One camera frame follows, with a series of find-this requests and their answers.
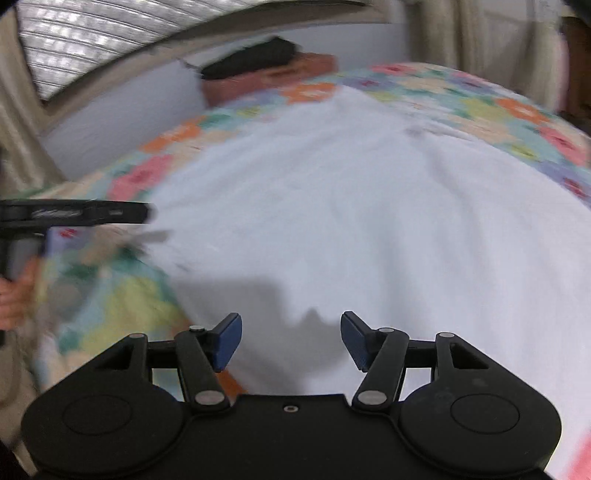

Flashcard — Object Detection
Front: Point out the beige curtain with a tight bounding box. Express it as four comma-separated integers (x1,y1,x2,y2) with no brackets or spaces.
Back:
405,1,568,112

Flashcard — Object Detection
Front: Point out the white garment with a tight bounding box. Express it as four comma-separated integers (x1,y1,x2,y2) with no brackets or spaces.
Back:
139,87,590,479

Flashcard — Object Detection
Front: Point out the window with frosted glass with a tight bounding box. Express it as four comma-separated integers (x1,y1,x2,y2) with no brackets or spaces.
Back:
15,0,280,102

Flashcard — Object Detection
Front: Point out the person's left hand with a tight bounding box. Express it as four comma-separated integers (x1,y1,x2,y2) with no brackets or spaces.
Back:
0,256,41,331

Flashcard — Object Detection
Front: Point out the black folded clothing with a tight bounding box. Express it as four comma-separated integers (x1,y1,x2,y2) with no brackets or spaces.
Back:
200,36,300,80

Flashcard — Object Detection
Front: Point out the red suitcase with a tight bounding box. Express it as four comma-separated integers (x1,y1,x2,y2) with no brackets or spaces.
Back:
200,53,339,108

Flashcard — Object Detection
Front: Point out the floral quilt bedspread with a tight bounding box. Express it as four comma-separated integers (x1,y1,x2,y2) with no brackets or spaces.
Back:
27,62,591,480

